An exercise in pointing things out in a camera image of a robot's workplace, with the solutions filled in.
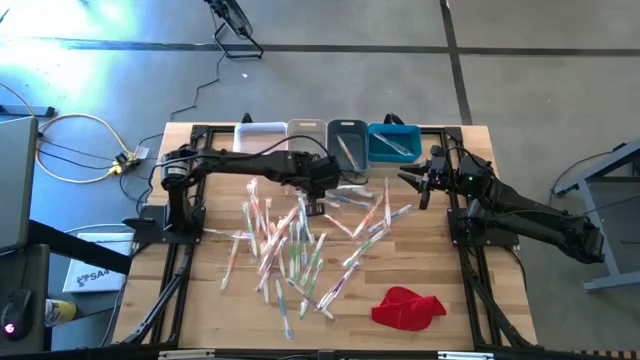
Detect red cloth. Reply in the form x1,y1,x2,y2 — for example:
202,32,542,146
370,285,448,333

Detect grey laptop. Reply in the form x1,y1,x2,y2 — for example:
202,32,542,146
0,115,40,254

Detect black computer mouse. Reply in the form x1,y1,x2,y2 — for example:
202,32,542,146
0,288,34,343

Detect white cardboard box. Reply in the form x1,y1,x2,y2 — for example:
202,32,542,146
61,231,136,295

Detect teal plastic bin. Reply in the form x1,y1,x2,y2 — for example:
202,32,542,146
367,123,424,164

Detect white plastic bin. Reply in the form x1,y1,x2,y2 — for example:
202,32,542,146
232,121,290,155

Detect pile of packaged toothbrushes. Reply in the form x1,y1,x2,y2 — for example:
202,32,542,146
112,123,541,351

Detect black desk beam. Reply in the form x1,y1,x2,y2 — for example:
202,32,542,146
27,218,135,276

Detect light grey plastic bin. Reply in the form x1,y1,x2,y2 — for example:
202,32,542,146
286,118,329,156

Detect purple toothbrush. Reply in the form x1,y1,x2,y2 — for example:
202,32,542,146
202,227,246,241
316,260,361,313
285,277,336,322

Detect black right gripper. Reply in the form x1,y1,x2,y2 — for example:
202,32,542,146
398,144,452,211

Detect yellow power plug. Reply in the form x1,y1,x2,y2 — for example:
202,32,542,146
107,152,141,176

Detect black floor cable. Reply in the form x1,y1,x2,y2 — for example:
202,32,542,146
134,52,224,151

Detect black floor fan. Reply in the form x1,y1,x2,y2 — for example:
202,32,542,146
203,0,265,60

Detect yellow cable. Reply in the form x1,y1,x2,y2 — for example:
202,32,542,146
0,82,137,185

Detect yellow can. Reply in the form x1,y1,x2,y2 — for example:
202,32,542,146
43,298,78,328

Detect grey metal desk frame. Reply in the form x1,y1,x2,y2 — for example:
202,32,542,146
551,138,640,295

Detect black desk surface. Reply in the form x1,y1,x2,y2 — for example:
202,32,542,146
0,243,52,357

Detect dark grey plastic bin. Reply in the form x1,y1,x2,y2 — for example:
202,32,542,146
326,118,371,176

